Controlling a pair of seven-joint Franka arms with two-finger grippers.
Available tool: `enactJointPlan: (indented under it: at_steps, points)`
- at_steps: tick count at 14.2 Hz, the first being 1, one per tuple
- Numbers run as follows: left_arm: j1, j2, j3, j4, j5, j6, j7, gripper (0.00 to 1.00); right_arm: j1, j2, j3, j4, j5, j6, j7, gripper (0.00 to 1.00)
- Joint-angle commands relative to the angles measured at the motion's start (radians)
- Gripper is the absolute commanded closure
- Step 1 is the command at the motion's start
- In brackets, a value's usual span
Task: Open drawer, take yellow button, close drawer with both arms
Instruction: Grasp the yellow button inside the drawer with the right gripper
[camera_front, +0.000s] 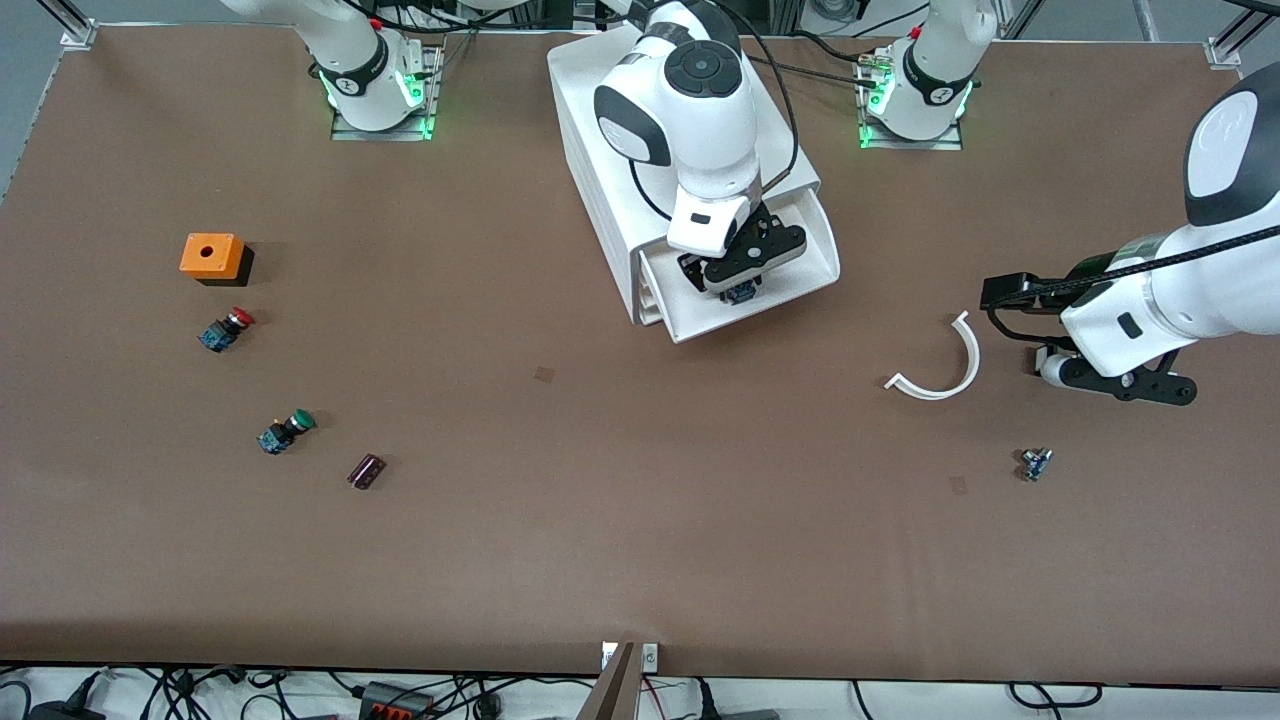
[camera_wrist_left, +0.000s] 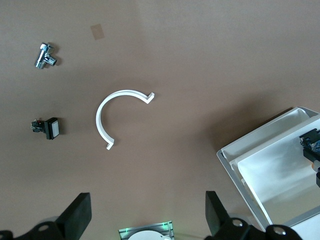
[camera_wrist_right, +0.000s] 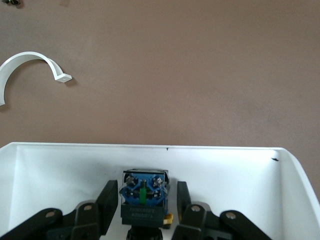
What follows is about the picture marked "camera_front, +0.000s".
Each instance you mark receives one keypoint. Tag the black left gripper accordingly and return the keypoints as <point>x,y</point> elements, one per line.
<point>1052,289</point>

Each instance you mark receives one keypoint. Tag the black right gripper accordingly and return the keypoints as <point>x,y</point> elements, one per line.
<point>691,270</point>

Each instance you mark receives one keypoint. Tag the yellow push button switch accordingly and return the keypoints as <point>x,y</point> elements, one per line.
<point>741,294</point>

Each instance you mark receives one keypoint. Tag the white plastic drawer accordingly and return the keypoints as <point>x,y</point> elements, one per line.
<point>800,280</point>
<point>650,300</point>
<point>648,283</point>
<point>652,316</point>

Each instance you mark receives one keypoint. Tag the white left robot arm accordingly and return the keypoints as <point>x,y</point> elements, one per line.
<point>1230,290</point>

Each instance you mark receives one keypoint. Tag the white plastic drawer cabinet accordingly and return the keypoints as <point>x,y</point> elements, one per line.
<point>580,90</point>

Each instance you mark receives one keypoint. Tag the white curved plastic strip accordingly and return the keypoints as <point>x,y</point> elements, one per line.
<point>965,375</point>

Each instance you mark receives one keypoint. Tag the small blue potentiometer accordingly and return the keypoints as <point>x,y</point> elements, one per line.
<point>1036,463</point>

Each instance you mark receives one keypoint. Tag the orange box with hole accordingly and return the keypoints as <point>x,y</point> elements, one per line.
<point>208,254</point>

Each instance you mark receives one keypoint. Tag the black orange power device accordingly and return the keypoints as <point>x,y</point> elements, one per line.
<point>395,702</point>

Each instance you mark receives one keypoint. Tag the black power adapter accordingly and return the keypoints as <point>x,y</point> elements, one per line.
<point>65,712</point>

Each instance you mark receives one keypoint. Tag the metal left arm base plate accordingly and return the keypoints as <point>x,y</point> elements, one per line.
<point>910,144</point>

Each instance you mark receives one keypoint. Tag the aluminium corner bracket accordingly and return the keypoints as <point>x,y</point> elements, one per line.
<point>78,37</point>
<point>1222,52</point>

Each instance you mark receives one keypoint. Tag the small white metal bracket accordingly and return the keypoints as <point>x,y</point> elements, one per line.
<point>650,656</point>

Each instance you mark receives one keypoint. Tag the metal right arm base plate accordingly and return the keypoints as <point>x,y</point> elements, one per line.
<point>385,133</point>

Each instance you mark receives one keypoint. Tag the brown wooden post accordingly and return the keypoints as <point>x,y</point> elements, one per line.
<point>612,690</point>

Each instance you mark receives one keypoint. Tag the green push button switch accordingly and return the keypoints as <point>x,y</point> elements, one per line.
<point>287,430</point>

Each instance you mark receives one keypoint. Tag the red push button switch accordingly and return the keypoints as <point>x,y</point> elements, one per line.
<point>226,329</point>

